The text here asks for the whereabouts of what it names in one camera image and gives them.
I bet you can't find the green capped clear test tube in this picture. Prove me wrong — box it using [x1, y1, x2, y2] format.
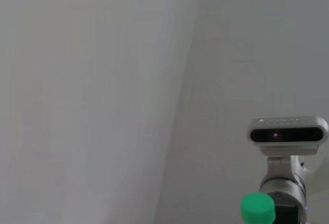
[240, 192, 277, 224]

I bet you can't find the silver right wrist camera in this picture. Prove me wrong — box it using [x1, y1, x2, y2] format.
[247, 117, 329, 156]

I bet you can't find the silver camera mount bracket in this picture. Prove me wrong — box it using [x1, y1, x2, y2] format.
[266, 155, 306, 183]

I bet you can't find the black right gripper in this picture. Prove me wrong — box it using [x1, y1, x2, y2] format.
[273, 202, 300, 224]

